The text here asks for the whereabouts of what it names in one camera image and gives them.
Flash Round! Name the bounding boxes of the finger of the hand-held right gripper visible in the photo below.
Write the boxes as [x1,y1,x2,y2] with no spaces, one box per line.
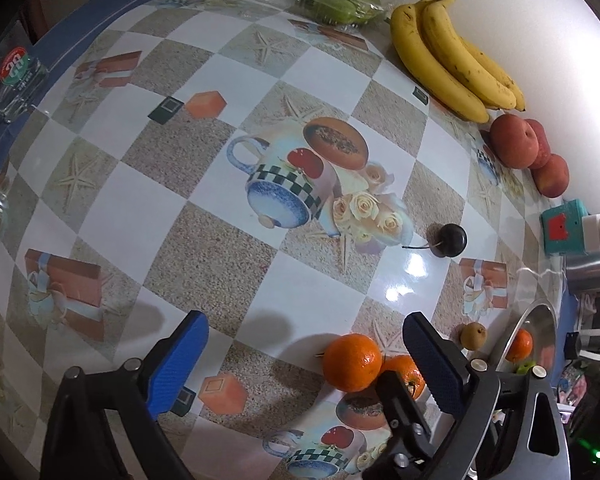
[362,370,462,480]

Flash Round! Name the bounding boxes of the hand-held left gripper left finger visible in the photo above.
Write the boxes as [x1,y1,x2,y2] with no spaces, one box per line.
[40,310,211,480]

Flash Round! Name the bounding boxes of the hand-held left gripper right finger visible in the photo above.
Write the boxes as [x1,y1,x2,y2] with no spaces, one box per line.
[402,311,573,480]

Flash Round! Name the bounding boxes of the brown longan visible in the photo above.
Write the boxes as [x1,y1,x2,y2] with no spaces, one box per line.
[460,322,487,352]

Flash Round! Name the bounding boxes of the stainless steel bowl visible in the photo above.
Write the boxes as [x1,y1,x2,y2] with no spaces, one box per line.
[480,299,558,376]

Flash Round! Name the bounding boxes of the dark cherry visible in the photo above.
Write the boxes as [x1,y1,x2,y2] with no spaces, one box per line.
[401,222,467,258]

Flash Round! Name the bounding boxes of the colourful printed fabric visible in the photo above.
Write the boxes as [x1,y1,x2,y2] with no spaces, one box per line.
[557,365,588,406]

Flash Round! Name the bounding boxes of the stainless steel kettle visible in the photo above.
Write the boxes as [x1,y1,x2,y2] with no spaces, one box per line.
[565,247,600,293]

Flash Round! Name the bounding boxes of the teal power strip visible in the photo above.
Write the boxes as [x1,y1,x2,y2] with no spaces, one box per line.
[540,199,588,256]

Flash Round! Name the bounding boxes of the red apple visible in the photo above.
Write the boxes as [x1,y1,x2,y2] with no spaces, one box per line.
[525,119,552,170]
[490,114,540,168]
[532,154,570,197]

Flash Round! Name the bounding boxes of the yellow banana bunch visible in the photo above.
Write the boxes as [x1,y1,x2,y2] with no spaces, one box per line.
[390,0,527,123]

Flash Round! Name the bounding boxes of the clear drinking glass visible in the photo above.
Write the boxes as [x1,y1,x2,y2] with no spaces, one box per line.
[0,42,48,125]

